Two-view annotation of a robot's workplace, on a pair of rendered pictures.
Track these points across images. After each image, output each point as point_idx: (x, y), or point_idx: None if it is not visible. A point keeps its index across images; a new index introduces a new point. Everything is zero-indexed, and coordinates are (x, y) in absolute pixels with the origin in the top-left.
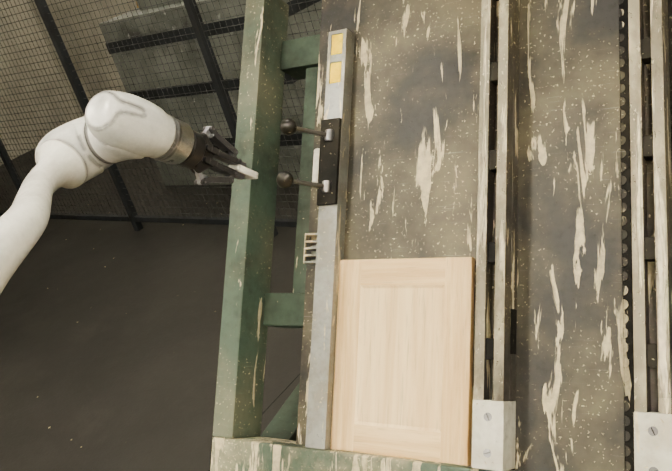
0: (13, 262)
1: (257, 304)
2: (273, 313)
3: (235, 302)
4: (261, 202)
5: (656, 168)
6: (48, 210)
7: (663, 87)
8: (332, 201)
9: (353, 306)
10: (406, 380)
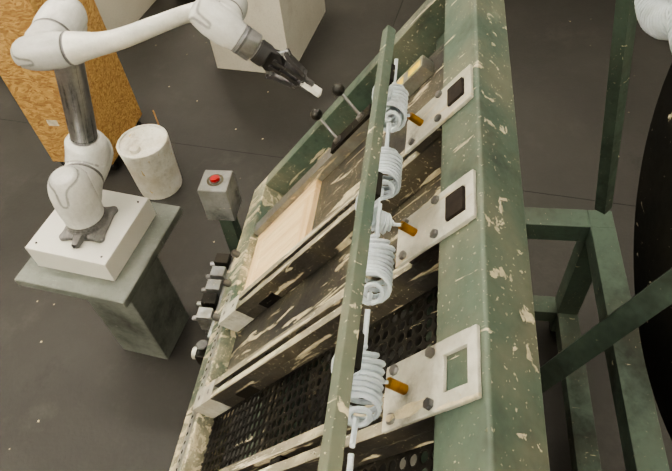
0: (84, 57)
1: (319, 149)
2: None
3: (306, 137)
4: (356, 106)
5: (286, 343)
6: (131, 41)
7: (319, 326)
8: (331, 150)
9: (298, 203)
10: (269, 255)
